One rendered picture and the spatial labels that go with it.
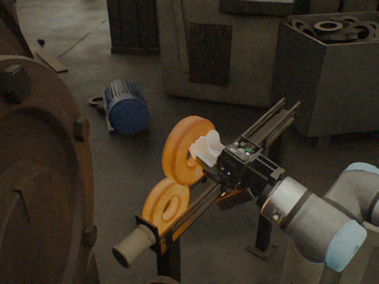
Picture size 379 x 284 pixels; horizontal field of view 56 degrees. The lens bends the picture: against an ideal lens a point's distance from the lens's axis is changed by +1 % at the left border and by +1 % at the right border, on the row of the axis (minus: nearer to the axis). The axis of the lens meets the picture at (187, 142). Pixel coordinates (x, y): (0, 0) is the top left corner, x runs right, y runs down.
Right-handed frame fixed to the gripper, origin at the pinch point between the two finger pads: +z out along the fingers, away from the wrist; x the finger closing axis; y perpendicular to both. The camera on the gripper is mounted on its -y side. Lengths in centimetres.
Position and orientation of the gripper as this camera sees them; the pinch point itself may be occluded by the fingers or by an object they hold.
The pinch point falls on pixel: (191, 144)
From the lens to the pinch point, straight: 76.0
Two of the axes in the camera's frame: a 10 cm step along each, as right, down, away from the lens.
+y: 2.1, -7.3, -6.5
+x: -6.3, 4.0, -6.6
